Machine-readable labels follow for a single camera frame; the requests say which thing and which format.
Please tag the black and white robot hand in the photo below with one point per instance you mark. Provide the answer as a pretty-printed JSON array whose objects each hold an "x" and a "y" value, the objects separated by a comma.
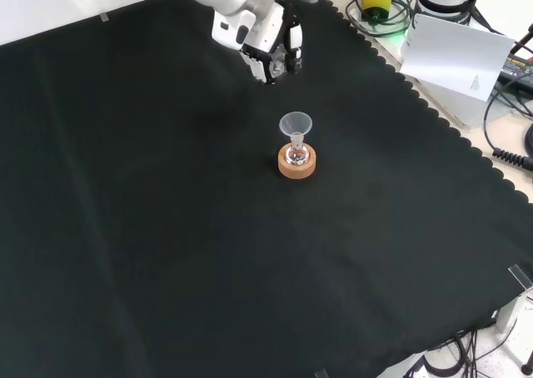
[{"x": 266, "y": 36}]

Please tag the clear plastic funnel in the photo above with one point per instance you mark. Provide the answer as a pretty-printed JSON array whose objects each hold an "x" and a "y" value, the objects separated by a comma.
[{"x": 295, "y": 124}]

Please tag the yellow emergency stop button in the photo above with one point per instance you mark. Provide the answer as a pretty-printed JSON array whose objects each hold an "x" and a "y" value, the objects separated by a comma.
[{"x": 377, "y": 1}]

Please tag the round-bottom glass flask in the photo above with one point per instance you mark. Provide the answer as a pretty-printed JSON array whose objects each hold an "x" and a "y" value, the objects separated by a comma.
[{"x": 296, "y": 155}]

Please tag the small clear cloth clip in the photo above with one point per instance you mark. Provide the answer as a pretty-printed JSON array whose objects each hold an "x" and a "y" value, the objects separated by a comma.
[
  {"x": 104, "y": 17},
  {"x": 321, "y": 373}
]

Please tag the black table cloth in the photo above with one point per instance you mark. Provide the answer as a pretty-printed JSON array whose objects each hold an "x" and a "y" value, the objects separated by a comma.
[{"x": 166, "y": 207}]

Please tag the white box under board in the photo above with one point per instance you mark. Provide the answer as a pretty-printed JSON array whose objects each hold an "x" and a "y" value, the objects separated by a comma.
[{"x": 462, "y": 107}]

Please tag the black power adapter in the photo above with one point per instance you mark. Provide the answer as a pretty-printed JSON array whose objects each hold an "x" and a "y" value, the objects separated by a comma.
[{"x": 518, "y": 70}]

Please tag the large clear cloth clamp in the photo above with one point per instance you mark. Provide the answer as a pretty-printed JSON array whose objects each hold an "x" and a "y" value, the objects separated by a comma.
[{"x": 520, "y": 276}]

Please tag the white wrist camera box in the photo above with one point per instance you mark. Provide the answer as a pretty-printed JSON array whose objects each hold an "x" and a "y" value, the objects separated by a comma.
[{"x": 231, "y": 28}]

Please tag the white table leg frame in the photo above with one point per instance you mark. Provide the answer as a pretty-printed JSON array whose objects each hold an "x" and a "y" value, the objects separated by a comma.
[{"x": 516, "y": 324}]

